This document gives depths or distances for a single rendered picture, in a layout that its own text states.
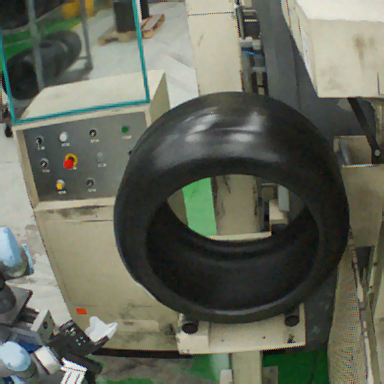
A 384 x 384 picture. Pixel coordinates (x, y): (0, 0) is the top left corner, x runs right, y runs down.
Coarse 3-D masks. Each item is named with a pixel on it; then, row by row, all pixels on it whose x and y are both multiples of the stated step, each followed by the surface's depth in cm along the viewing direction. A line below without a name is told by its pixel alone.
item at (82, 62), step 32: (0, 0) 168; (32, 0) 168; (64, 0) 168; (96, 0) 168; (128, 0) 168; (0, 32) 175; (32, 32) 175; (64, 32) 175; (96, 32) 175; (128, 32) 174; (32, 64) 182; (64, 64) 182; (96, 64) 181; (128, 64) 181; (32, 96) 189; (64, 96) 189; (96, 96) 188; (128, 96) 187
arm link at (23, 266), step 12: (0, 228) 144; (0, 240) 140; (12, 240) 146; (0, 252) 140; (12, 252) 142; (24, 252) 180; (0, 264) 141; (12, 264) 143; (24, 264) 178; (12, 276) 181; (24, 276) 185
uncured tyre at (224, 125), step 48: (240, 96) 132; (144, 144) 131; (192, 144) 120; (240, 144) 118; (288, 144) 119; (144, 192) 124; (336, 192) 123; (144, 240) 130; (192, 240) 163; (288, 240) 161; (336, 240) 127; (192, 288) 156; (240, 288) 159; (288, 288) 151
